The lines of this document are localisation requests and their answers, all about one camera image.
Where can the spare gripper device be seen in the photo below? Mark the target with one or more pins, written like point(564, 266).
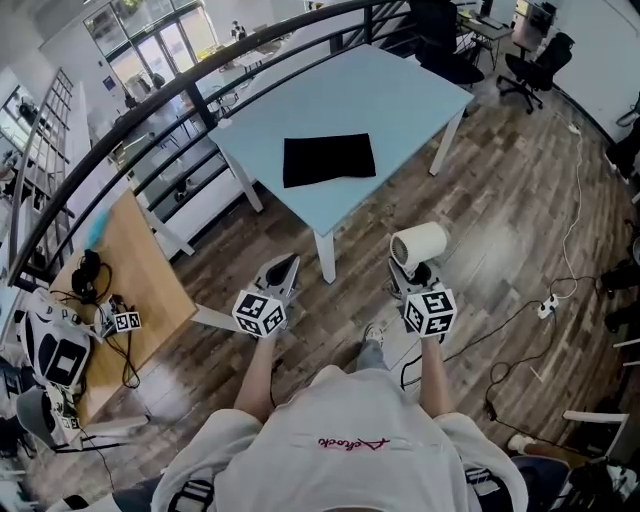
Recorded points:
point(117, 320)

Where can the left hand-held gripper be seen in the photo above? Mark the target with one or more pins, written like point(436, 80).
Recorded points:
point(260, 315)

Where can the dark blue chair seat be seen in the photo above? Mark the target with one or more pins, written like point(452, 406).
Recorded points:
point(542, 475)

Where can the grey office desk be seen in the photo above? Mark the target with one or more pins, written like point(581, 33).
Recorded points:
point(487, 27)

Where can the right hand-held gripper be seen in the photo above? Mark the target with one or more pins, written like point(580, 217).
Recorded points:
point(430, 312)

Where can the person's white shirt torso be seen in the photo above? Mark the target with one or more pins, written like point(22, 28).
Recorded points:
point(340, 450)

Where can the white power strip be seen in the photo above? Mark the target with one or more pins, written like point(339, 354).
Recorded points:
point(548, 306)

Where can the person's leg with shoe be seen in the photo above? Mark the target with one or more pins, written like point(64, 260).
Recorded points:
point(372, 347)

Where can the person's left forearm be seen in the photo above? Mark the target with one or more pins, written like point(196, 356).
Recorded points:
point(257, 372)

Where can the white shoe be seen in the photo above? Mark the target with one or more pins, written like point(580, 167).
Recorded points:
point(520, 442)

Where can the white table frame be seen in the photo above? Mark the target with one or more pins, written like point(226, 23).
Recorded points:
point(600, 420)

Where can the white hair dryer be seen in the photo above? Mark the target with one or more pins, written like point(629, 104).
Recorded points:
point(419, 242)

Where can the wooden side desk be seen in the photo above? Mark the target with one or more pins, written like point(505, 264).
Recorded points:
point(135, 260)

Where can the person's right forearm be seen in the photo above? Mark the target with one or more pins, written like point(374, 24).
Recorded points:
point(437, 375)

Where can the black curved railing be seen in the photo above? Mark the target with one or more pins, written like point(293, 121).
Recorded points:
point(100, 150)

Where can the light blue table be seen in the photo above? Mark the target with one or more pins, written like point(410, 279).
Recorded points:
point(350, 95)

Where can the black cloth bag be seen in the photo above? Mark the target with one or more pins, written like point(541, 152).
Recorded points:
point(327, 160)

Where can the black office chair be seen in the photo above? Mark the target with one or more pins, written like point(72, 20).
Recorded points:
point(537, 65)
point(442, 45)

